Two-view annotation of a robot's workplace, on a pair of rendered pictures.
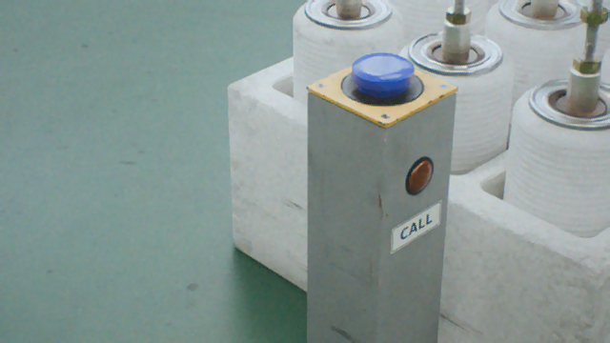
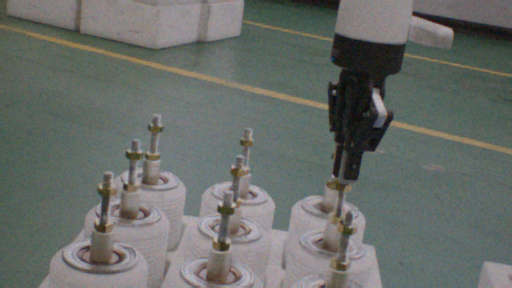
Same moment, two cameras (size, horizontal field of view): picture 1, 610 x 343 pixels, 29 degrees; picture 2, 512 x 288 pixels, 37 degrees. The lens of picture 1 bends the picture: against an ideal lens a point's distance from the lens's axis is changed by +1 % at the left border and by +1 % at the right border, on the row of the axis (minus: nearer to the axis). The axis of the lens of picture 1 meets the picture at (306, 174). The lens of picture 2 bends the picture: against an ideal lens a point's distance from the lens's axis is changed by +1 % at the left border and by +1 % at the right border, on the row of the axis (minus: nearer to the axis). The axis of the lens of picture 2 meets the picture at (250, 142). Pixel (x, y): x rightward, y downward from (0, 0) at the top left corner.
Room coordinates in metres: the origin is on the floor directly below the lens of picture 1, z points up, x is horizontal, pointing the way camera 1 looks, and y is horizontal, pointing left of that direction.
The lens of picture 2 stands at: (0.37, -0.80, 0.59)
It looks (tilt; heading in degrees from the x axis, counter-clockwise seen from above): 16 degrees down; 47
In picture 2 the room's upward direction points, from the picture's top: 8 degrees clockwise
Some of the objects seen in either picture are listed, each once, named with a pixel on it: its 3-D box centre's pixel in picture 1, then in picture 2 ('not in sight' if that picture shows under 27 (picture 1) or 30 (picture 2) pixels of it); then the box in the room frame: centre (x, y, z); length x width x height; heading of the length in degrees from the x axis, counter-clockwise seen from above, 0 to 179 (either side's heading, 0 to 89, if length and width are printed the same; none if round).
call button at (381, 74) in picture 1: (382, 78); not in sight; (0.66, -0.05, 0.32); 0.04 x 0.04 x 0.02
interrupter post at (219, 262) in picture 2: not in sight; (219, 263); (0.83, -0.29, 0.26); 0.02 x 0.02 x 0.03
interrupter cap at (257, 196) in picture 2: not in sight; (239, 194); (1.00, -0.12, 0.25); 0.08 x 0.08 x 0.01
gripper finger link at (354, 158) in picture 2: not in sight; (356, 159); (0.99, -0.31, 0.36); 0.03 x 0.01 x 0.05; 63
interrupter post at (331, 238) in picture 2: not in sight; (333, 235); (1.00, -0.29, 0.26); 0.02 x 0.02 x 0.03
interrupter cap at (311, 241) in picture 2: not in sight; (332, 245); (1.00, -0.29, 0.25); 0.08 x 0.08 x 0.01
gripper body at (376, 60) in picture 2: not in sight; (363, 74); (1.00, -0.29, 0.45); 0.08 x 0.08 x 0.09
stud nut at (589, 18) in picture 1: (594, 14); (107, 189); (0.75, -0.20, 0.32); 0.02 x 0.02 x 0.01; 76
